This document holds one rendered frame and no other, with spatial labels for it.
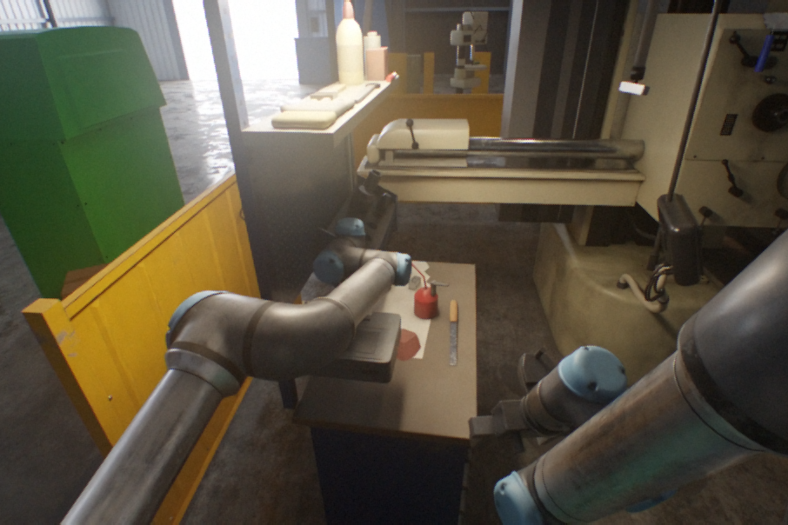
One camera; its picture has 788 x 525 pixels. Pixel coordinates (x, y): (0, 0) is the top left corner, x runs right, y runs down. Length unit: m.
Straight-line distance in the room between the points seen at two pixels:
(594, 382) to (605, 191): 1.91
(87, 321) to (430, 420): 1.03
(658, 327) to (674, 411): 2.36
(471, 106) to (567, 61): 1.87
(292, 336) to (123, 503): 0.26
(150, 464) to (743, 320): 0.58
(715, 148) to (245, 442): 2.56
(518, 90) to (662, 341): 1.57
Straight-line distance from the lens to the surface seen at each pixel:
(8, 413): 3.34
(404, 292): 1.69
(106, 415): 1.62
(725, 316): 0.30
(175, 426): 0.63
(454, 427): 1.23
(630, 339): 2.71
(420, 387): 1.32
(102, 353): 1.60
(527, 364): 0.75
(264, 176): 1.01
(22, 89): 3.51
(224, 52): 0.88
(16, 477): 2.94
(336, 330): 0.65
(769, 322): 0.28
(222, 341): 0.65
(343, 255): 0.99
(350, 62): 1.42
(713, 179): 2.31
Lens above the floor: 1.90
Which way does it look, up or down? 30 degrees down
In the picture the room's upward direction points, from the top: 1 degrees counter-clockwise
